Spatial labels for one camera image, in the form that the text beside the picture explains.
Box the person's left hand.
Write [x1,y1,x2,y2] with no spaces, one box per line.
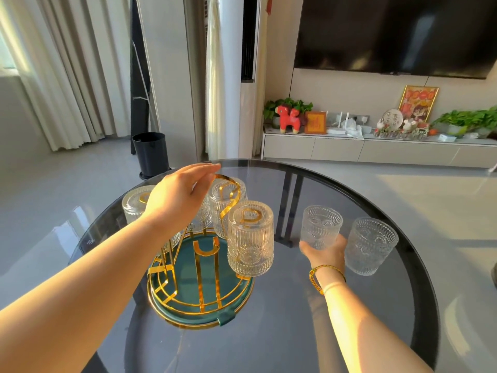
[142,163,222,237]

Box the person's right hand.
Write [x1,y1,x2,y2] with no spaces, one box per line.
[299,234,348,273]

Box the clear embossed drinking glass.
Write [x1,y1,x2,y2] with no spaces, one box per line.
[208,176,248,240]
[121,185,156,225]
[157,229,183,255]
[189,196,214,234]
[227,200,275,277]
[300,205,344,251]
[344,217,400,276]

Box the gold wire cup rack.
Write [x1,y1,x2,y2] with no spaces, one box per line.
[147,174,255,327]

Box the person's right forearm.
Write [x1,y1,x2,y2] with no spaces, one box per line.
[311,268,434,373]

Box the person's left forearm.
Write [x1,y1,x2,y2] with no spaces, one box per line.
[0,213,171,373]

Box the black round waste bin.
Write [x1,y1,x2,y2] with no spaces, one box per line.
[132,132,171,181]

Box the round teal drip tray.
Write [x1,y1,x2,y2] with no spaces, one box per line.
[148,231,255,329]

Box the long beige television cabinet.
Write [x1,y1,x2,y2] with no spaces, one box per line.
[260,128,497,169]

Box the small green potted plant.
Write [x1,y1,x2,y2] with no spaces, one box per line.
[263,97,314,125]

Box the red toy horse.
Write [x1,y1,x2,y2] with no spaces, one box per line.
[274,105,302,135]

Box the white standing air conditioner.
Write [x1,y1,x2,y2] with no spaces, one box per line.
[205,0,269,160]

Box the orange framed picture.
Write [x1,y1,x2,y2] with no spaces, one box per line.
[304,111,327,135]

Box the white router with antennas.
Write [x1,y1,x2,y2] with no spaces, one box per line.
[325,111,351,135]

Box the white crumpled plastic bag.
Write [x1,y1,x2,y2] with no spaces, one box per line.
[343,118,365,140]

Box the row of small figurines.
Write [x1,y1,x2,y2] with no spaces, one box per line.
[374,119,431,141]

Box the round white decorative plate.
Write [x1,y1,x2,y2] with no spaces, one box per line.
[382,109,405,132]

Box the white pleated curtain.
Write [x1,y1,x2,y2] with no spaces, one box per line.
[0,0,131,152]

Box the gold framed cartoon picture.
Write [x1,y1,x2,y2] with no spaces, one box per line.
[398,85,440,123]

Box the wide green potted plant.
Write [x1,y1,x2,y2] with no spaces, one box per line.
[431,106,497,138]

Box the yellow braided bracelet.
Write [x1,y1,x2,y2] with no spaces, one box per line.
[309,265,347,296]

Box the black table leg frame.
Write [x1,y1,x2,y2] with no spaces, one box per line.
[273,171,304,248]

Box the black wall television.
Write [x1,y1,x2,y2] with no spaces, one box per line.
[294,0,497,80]

